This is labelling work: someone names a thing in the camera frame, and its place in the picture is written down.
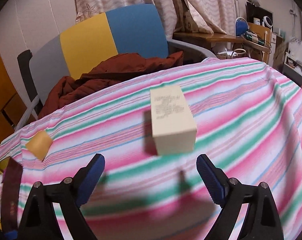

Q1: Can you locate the striped pink green tablecloth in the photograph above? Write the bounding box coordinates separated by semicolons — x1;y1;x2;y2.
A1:
0;57;302;240

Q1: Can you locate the white cable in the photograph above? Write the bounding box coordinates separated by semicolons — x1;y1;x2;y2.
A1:
216;47;247;59

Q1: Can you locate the wooden desk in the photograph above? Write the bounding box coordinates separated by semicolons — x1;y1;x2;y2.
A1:
172;31;270;58

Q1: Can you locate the red-brown jacket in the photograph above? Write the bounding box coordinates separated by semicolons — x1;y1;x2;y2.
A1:
38;51;184;119

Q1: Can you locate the white rack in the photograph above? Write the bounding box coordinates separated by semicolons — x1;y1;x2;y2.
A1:
284;37;302;80

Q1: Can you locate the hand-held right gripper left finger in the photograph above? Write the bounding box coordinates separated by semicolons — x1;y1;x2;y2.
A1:
17;153;106;240

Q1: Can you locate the wooden cabinet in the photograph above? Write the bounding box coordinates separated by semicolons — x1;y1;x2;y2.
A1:
0;25;24;140

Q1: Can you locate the brown cardboard box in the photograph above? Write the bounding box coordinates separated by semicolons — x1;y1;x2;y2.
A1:
247;22;283;63

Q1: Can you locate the small sponge cake piece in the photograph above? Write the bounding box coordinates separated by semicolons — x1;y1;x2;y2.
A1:
26;130;53;162

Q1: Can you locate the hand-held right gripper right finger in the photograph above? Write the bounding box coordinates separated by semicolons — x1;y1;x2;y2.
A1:
196;154;284;240

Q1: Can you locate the grey yellow blue chair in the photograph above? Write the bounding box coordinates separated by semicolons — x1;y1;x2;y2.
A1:
14;4;216;130

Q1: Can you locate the black shelf unit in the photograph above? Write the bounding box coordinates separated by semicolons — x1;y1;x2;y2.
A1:
246;2;273;27

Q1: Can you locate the cream cardboard box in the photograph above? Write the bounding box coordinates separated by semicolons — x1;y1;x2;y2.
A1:
150;85;198;156

